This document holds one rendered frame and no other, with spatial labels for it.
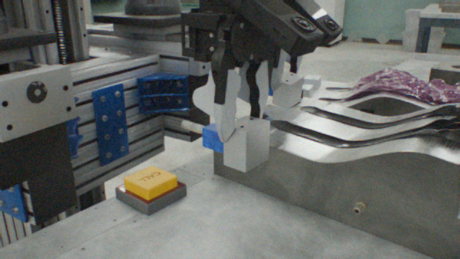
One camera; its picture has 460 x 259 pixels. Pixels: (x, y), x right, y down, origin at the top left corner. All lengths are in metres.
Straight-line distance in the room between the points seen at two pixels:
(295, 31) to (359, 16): 7.61
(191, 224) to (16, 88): 0.32
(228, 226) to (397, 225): 0.22
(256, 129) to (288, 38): 0.13
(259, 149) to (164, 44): 0.58
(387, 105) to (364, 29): 7.14
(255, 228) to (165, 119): 0.58
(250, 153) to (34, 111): 0.35
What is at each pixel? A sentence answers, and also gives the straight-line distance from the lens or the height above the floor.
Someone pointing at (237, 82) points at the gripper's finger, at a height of 1.01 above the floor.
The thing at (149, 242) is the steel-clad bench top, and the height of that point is 0.80.
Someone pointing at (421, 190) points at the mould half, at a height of 0.89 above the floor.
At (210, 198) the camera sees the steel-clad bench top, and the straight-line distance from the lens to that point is 0.65.
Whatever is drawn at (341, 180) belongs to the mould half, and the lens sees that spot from 0.58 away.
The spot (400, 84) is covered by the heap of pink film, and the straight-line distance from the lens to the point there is 0.97.
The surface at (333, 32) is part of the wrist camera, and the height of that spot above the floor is 1.04.
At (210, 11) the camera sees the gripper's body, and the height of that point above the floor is 1.09.
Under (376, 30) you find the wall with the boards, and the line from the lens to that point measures 8.00.
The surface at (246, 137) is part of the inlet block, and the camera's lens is 0.48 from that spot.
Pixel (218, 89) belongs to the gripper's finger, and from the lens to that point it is 0.45.
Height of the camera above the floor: 1.13
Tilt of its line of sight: 21 degrees down
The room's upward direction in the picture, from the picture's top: straight up
